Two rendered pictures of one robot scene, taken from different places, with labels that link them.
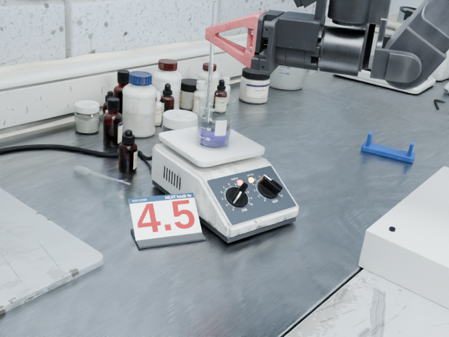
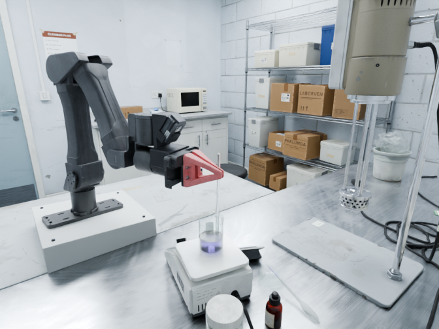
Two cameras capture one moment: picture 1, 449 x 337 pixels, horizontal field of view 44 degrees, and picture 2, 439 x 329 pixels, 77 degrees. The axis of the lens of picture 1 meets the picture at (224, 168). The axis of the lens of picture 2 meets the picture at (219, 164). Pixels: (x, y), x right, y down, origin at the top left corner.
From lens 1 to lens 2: 1.24 m
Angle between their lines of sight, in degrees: 136
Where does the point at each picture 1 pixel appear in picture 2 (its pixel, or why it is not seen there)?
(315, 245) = (167, 245)
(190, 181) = not seen: hidden behind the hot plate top
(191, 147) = (227, 244)
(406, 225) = (133, 218)
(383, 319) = (168, 217)
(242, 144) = (188, 248)
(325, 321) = (190, 218)
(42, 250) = (299, 241)
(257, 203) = not seen: hidden behind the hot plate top
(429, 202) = (102, 226)
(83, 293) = (276, 230)
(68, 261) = (285, 236)
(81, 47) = not seen: outside the picture
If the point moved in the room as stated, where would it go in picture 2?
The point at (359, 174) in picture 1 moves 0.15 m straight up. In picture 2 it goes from (57, 313) to (41, 243)
